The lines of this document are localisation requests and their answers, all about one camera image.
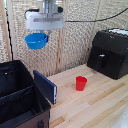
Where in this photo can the cornflower blue bowl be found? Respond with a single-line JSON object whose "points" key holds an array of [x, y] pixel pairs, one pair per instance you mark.
{"points": [[35, 40]]}

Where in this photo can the woven bamboo screen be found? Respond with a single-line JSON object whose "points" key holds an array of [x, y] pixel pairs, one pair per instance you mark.
{"points": [[78, 40]]}

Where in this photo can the black open storage box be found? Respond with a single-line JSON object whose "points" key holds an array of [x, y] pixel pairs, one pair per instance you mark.
{"points": [[16, 96]]}

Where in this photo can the black treasure chest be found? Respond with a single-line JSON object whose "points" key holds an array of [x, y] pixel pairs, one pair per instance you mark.
{"points": [[110, 53]]}

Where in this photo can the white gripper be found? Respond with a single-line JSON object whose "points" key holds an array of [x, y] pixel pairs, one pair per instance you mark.
{"points": [[45, 20]]}

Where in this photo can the blue box lid flap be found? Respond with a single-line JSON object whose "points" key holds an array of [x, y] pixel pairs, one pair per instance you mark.
{"points": [[45, 86]]}

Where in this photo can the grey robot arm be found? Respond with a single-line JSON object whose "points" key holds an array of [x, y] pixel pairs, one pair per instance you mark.
{"points": [[50, 6]]}

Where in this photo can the red plastic cup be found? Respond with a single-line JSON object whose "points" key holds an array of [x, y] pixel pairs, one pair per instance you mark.
{"points": [[80, 83]]}

